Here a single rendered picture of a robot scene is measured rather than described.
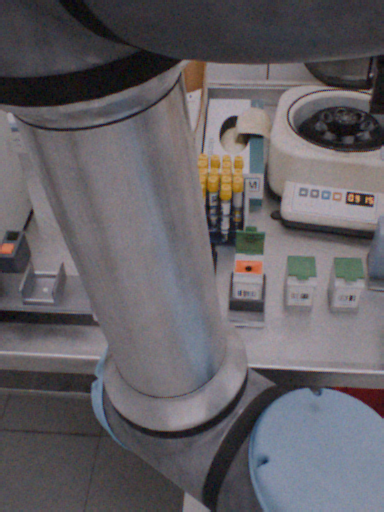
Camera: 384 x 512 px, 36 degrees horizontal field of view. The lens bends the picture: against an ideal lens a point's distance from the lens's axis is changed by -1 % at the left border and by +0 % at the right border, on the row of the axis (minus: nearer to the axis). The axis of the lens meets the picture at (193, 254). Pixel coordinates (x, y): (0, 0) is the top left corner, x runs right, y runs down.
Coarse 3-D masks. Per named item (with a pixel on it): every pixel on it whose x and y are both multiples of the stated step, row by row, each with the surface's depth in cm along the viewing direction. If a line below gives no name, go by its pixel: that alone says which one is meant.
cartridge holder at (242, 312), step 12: (264, 276) 85; (264, 288) 83; (228, 300) 84; (240, 300) 81; (252, 300) 81; (264, 300) 84; (228, 312) 83; (240, 312) 83; (252, 312) 83; (264, 312) 83; (240, 324) 82; (252, 324) 82; (264, 324) 82
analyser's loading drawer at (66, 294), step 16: (32, 272) 84; (48, 272) 84; (64, 272) 84; (0, 288) 84; (16, 288) 84; (32, 288) 84; (48, 288) 84; (64, 288) 83; (80, 288) 83; (0, 304) 82; (16, 304) 82; (32, 304) 81; (48, 304) 81; (64, 304) 81; (80, 304) 81
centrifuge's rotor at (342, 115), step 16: (320, 112) 103; (336, 112) 102; (352, 112) 103; (304, 128) 101; (320, 128) 99; (336, 128) 99; (352, 128) 98; (368, 128) 99; (336, 144) 96; (352, 144) 95; (368, 144) 96
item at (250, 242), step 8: (240, 232) 80; (248, 232) 80; (256, 232) 80; (264, 232) 80; (240, 240) 81; (248, 240) 81; (256, 240) 81; (264, 240) 80; (240, 248) 82; (248, 248) 82; (256, 248) 81
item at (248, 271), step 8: (240, 256) 82; (248, 256) 82; (256, 256) 82; (240, 264) 81; (248, 264) 81; (256, 264) 81; (240, 272) 80; (248, 272) 80; (256, 272) 80; (240, 280) 80; (248, 280) 79; (256, 280) 79; (240, 288) 80; (248, 288) 80; (256, 288) 80; (240, 296) 82; (248, 296) 81; (256, 296) 81
